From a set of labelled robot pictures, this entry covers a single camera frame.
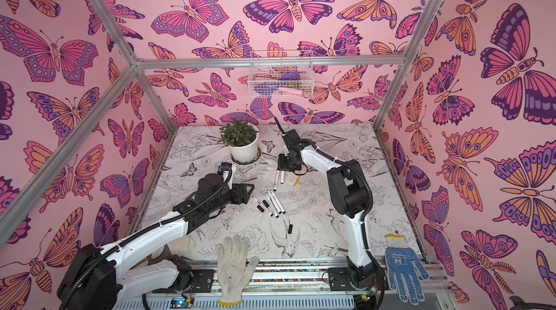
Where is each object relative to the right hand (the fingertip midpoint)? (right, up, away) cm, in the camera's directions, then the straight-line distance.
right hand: (282, 165), depth 99 cm
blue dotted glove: (+42, -33, -23) cm, 58 cm away
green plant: (-19, +14, -7) cm, 25 cm away
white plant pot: (-16, +6, +3) cm, 17 cm away
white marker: (-2, -3, +1) cm, 4 cm away
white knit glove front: (-17, -35, -23) cm, 45 cm away
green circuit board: (-34, -44, -27) cm, 62 cm away
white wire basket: (0, +41, -2) cm, 41 cm away
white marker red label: (0, -5, -2) cm, 6 cm away
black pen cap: (+3, -24, -14) cm, 28 cm away
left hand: (-12, -6, -17) cm, 22 cm away
